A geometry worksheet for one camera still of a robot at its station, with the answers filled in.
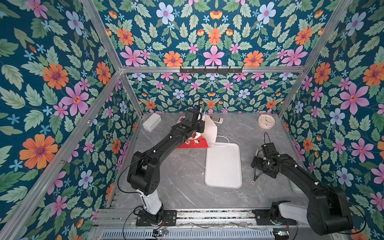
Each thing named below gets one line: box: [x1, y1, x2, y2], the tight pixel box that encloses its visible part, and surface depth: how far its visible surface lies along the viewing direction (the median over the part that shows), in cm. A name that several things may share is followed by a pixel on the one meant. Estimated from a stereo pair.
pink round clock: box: [257, 114, 276, 130], surface depth 113 cm
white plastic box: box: [142, 113, 162, 133], surface depth 113 cm
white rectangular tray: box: [204, 142, 242, 189], surface depth 93 cm
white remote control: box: [210, 116, 224, 124], surface depth 117 cm
